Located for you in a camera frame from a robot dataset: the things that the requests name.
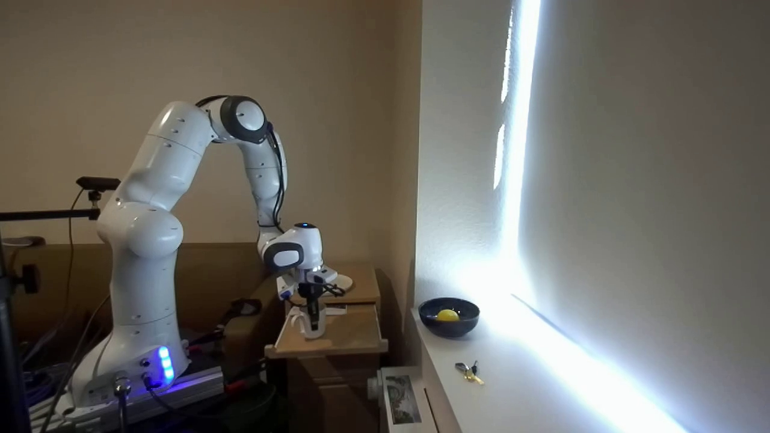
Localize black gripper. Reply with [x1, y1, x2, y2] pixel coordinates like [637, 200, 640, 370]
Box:
[299, 277, 338, 329]

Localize white cup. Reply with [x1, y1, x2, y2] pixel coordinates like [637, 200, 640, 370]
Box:
[290, 305, 347, 339]

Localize wooden top drawer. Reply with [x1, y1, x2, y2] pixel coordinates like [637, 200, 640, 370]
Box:
[264, 305, 388, 359]

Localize yellow lemon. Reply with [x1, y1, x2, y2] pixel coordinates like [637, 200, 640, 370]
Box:
[433, 307, 461, 323]

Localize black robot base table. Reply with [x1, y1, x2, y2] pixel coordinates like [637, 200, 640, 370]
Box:
[29, 360, 263, 433]

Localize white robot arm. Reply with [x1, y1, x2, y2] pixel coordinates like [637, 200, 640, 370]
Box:
[70, 95, 340, 404]

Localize wooden drawer cabinet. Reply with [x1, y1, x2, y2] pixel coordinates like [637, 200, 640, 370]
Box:
[274, 264, 388, 433]

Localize white round plate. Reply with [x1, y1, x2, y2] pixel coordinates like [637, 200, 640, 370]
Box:
[322, 274, 354, 295]

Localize white radiator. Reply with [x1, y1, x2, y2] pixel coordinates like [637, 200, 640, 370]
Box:
[369, 365, 439, 433]

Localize dark blue bowl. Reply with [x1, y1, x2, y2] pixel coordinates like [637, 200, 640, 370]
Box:
[418, 297, 481, 339]

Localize small keys on sill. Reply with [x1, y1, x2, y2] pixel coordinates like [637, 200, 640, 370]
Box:
[455, 360, 485, 384]

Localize black camera on stand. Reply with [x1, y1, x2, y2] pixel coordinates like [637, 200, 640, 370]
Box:
[77, 176, 121, 202]

